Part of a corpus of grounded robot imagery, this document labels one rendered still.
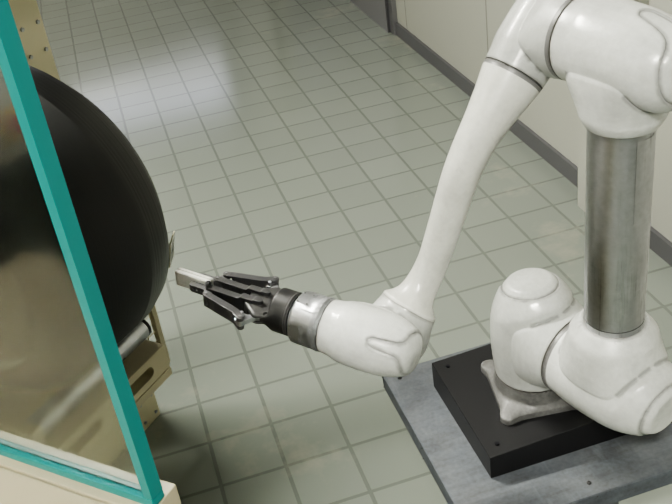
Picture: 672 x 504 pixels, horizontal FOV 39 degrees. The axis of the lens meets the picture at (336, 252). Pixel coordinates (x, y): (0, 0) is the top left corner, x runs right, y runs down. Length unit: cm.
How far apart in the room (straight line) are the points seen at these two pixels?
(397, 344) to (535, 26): 52
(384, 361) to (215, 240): 264
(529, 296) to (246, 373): 167
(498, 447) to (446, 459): 12
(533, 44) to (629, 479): 86
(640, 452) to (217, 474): 141
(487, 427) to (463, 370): 17
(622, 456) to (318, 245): 219
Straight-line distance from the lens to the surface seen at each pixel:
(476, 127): 147
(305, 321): 150
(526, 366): 179
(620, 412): 167
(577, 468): 190
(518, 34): 147
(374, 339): 145
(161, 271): 176
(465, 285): 352
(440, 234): 155
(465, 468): 189
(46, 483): 113
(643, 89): 134
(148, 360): 195
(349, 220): 401
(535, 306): 175
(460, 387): 197
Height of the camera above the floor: 200
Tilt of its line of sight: 32 degrees down
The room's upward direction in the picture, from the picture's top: 9 degrees counter-clockwise
